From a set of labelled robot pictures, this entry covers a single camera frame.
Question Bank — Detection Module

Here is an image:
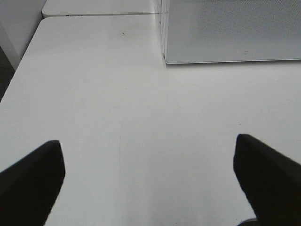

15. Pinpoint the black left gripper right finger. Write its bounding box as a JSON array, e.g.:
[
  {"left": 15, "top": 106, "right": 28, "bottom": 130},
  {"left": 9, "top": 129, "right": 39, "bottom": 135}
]
[{"left": 233, "top": 134, "right": 301, "bottom": 226}]

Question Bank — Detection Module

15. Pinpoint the white microwave oven body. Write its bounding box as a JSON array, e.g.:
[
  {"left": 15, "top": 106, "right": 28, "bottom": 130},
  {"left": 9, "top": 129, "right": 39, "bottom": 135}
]
[{"left": 155, "top": 0, "right": 301, "bottom": 68}]

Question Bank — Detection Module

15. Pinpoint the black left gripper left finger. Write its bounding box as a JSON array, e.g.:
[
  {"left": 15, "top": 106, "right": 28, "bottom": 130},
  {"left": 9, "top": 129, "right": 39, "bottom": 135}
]
[{"left": 0, "top": 140, "right": 65, "bottom": 226}]

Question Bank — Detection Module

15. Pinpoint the white microwave door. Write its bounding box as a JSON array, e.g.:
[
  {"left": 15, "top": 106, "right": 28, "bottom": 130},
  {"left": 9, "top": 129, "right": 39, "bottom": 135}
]
[{"left": 164, "top": 0, "right": 301, "bottom": 65}]

